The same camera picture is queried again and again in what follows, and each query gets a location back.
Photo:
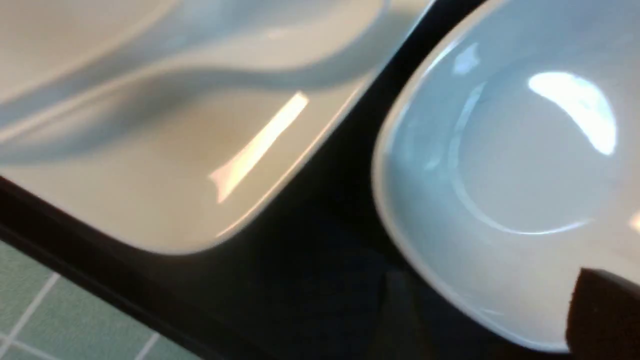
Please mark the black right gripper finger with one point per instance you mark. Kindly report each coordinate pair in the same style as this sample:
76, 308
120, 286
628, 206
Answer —
603, 320

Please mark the small white sauce dish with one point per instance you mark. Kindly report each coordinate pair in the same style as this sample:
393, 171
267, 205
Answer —
510, 161

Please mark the white ceramic soup spoon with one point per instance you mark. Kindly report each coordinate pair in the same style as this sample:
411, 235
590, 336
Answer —
197, 44

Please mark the white square rice plate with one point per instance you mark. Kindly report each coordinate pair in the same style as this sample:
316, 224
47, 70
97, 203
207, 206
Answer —
203, 170

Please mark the black serving tray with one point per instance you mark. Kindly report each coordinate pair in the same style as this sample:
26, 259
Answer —
314, 278

